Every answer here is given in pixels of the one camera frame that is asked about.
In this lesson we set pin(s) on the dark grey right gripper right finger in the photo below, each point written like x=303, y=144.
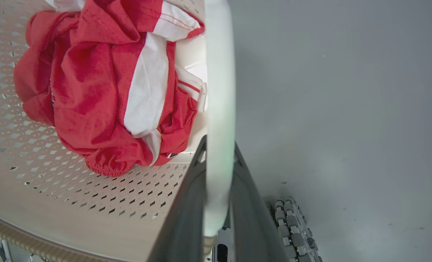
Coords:
x=250, y=218

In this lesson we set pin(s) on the white perforated laundry basket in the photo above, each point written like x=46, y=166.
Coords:
x=92, y=203

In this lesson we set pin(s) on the grey omni wheel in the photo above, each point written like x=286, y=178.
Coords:
x=294, y=231

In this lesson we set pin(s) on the red and white garment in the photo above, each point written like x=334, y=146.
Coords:
x=106, y=87

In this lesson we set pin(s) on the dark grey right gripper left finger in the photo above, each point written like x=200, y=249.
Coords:
x=185, y=218

